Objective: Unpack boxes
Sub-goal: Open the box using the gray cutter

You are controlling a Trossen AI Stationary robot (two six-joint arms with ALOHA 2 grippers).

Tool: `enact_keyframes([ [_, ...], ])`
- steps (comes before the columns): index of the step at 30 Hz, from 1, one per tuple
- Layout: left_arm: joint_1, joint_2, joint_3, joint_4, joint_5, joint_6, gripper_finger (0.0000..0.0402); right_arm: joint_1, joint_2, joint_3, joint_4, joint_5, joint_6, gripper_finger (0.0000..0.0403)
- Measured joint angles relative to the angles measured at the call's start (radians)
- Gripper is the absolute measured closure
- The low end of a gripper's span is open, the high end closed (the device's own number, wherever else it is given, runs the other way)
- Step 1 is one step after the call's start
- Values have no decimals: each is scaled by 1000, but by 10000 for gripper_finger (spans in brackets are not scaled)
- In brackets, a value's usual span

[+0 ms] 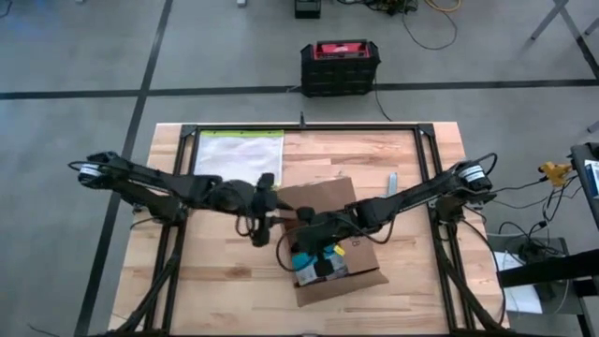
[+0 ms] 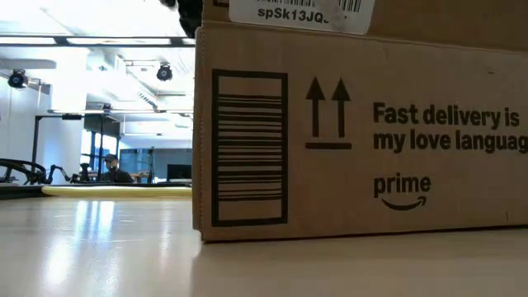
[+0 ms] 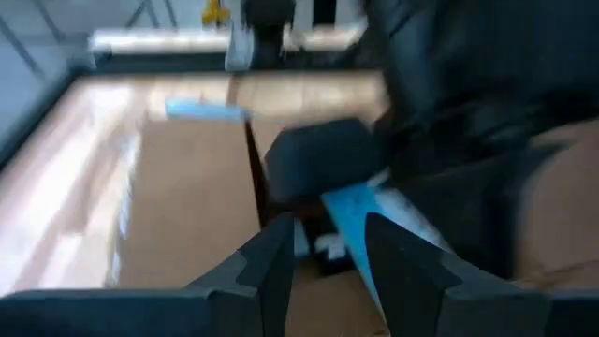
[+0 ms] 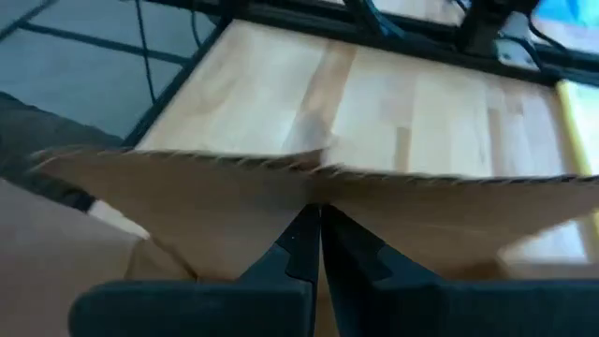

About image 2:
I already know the white mesh pouch yellow trim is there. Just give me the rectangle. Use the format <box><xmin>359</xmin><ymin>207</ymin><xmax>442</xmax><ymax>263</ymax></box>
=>
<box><xmin>40</xmin><ymin>185</ymin><xmax>193</xmax><ymax>199</ymax></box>

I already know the person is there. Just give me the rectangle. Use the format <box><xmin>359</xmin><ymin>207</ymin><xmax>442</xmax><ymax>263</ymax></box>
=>
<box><xmin>101</xmin><ymin>153</ymin><xmax>135</xmax><ymax>184</ymax></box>

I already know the black ceiling camera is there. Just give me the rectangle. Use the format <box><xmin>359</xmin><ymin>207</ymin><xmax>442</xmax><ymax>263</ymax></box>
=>
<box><xmin>155</xmin><ymin>64</ymin><xmax>174</xmax><ymax>83</ymax></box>
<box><xmin>7</xmin><ymin>68</ymin><xmax>28</xmax><ymax>90</ymax></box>

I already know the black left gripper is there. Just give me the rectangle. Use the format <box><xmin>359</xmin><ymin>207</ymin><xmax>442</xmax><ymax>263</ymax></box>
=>
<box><xmin>158</xmin><ymin>0</ymin><xmax>203</xmax><ymax>39</ymax></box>

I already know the brown cardboard shipping box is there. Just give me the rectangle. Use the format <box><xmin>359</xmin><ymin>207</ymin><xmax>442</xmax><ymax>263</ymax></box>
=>
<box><xmin>191</xmin><ymin>0</ymin><xmax>528</xmax><ymax>243</ymax></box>

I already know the black curved cable loop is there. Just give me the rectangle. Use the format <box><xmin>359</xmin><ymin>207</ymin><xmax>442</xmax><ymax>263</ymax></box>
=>
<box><xmin>0</xmin><ymin>158</ymin><xmax>47</xmax><ymax>186</ymax></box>

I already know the black monitor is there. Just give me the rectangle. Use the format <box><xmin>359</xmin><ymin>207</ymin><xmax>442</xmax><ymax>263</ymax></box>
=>
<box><xmin>167</xmin><ymin>163</ymin><xmax>193</xmax><ymax>182</ymax></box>

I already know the black overhead frame beam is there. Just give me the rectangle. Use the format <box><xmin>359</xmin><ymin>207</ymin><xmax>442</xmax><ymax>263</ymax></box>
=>
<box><xmin>0</xmin><ymin>35</ymin><xmax>196</xmax><ymax>47</ymax></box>

